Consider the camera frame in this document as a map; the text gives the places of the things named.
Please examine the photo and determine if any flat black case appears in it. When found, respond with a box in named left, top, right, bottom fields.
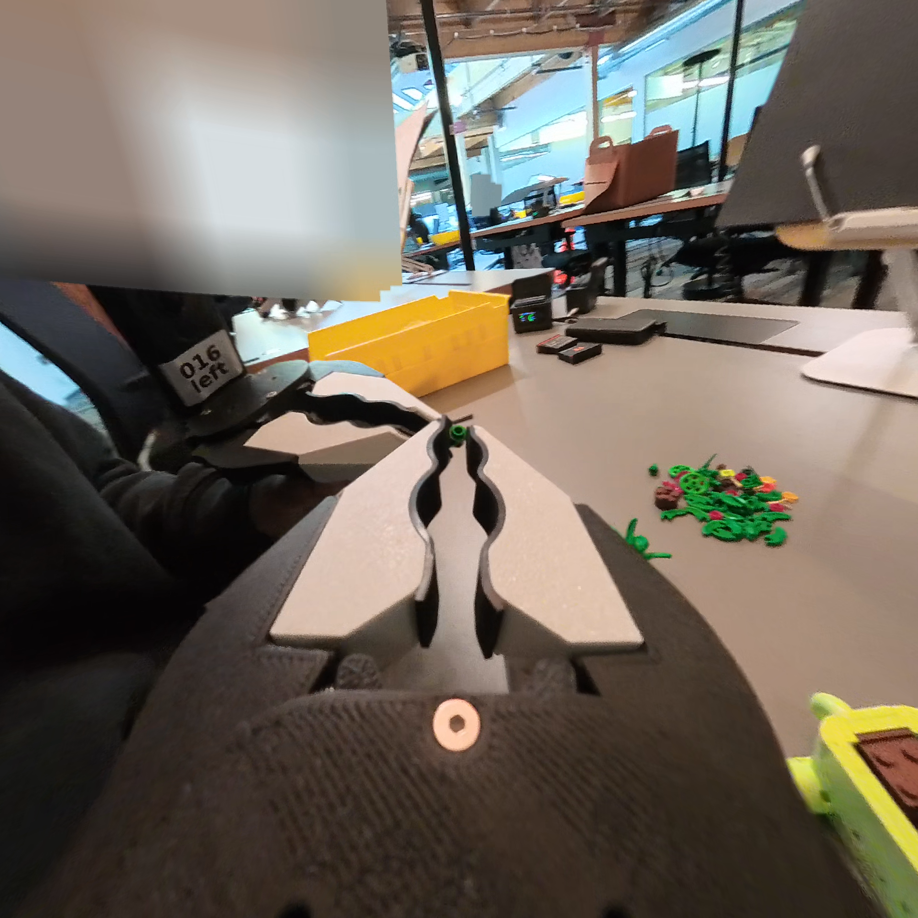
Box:
left=567, top=316, right=668, bottom=345

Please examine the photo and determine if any white cable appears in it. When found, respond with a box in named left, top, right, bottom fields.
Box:
left=802, top=145, right=833, bottom=219

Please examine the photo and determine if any black desk mat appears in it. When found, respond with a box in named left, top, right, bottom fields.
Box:
left=624, top=308, right=799, bottom=345

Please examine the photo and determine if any lime toy brick pot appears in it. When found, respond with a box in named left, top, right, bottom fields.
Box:
left=787, top=692, right=918, bottom=918

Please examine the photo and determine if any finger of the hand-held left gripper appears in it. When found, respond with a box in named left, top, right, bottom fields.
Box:
left=244, top=419, right=411, bottom=485
left=308, top=373, right=440, bottom=435

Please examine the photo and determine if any person's left forearm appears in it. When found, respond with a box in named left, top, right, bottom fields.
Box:
left=93, top=459, right=338, bottom=582

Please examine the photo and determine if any cardboard display board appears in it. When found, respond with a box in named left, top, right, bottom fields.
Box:
left=394, top=108, right=438, bottom=238

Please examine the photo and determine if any black box device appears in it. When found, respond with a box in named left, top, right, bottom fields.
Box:
left=567, top=258, right=611, bottom=314

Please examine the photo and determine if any white monitor stand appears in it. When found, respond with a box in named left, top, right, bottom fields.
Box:
left=778, top=208, right=918, bottom=399

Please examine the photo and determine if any green leafy toy plant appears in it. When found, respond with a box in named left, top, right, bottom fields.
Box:
left=623, top=518, right=673, bottom=562

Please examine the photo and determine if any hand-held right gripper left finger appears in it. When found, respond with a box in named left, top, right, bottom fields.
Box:
left=269, top=418, right=451, bottom=650

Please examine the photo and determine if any yellow plastic bin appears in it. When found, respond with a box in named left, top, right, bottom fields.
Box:
left=307, top=290, right=512, bottom=397

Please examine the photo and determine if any brown bag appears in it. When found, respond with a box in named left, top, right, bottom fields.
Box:
left=582, top=125, right=678, bottom=215

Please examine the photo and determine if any black metal post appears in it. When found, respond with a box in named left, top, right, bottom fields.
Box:
left=419, top=0, right=476, bottom=272

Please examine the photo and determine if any pile of small toy pieces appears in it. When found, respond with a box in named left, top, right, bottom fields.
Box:
left=660, top=455, right=800, bottom=547

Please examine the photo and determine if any dark computer monitor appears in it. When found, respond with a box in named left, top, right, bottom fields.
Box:
left=716, top=0, right=918, bottom=230

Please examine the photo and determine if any black power bank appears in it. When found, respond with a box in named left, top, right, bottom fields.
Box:
left=511, top=276, right=555, bottom=334

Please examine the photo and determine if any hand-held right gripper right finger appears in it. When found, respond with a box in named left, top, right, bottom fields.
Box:
left=466, top=425, right=645, bottom=659

